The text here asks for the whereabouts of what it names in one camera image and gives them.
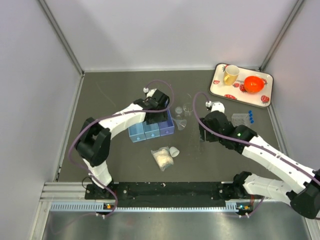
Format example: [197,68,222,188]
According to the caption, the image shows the orange bowl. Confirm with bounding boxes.
[244,76,265,94]

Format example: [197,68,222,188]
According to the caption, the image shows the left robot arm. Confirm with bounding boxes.
[73,88,170,200]

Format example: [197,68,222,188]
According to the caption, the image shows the clear test tube rack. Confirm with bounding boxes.
[231,113,252,127]

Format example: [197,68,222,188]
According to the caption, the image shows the clear plastic funnel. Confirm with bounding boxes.
[173,119,187,131]

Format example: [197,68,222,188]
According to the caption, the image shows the bag of cotton balls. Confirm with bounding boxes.
[151,147,174,172]

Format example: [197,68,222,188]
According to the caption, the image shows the clear glass beaker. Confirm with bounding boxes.
[182,102,194,117]

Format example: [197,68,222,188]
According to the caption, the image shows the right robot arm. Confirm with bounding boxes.
[198,101,320,219]

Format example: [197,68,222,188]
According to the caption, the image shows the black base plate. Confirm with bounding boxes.
[84,181,263,208]

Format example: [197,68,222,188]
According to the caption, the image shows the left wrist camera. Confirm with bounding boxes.
[143,87,157,98]

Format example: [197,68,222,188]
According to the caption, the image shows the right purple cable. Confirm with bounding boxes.
[192,91,320,220]

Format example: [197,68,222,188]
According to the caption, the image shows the small white plastic cup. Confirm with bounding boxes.
[169,146,180,158]

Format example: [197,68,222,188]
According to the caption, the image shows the blue three-drawer organizer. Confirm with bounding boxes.
[128,110,175,143]

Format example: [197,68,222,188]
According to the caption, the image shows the strawberry pattern tray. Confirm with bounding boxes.
[209,63,274,108]

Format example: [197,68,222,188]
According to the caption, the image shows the yellow mug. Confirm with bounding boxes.
[223,65,240,86]

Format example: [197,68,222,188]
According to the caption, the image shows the white cable duct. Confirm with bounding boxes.
[50,202,251,213]

